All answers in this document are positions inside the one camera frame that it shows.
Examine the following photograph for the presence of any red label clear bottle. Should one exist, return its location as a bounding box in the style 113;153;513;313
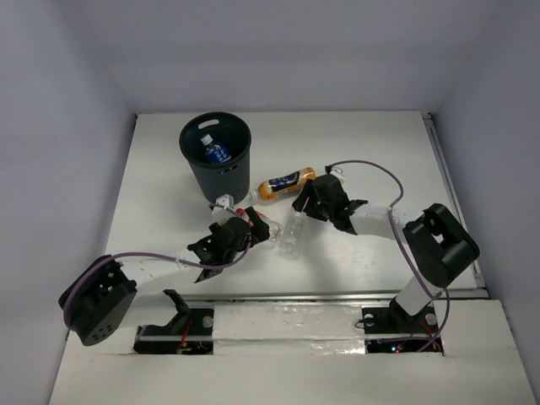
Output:
235;208;284;243

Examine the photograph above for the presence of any clear unlabelled plastic bottle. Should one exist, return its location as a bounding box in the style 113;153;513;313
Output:
278;210;305;260

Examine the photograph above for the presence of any dark blue label bottle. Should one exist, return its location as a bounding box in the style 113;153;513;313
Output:
200;134;232;165

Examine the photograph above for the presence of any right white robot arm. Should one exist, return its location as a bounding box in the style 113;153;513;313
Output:
292;175;480;331

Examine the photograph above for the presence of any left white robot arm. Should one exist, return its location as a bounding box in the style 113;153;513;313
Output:
58;203;270;347

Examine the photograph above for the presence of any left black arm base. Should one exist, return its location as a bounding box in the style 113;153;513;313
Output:
134;289;192;343

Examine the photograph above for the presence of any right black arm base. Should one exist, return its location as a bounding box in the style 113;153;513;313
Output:
358;300;439;335

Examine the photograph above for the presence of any dark grey plastic bin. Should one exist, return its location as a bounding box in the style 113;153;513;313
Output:
179;111;251;203

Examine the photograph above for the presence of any orange drink bottle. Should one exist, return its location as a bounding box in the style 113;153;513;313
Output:
248;167;316;201

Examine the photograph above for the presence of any white foam block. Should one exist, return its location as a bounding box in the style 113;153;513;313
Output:
212;305;365;356

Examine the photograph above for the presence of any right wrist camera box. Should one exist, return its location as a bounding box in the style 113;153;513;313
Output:
325;165;345;182

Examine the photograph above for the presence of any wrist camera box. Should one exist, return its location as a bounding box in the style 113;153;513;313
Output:
325;165;345;182
212;194;236;224

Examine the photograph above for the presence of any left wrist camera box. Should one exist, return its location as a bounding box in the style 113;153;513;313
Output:
212;194;236;224

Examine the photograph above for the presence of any aluminium rail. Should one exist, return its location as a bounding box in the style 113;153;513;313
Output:
185;289;486;303

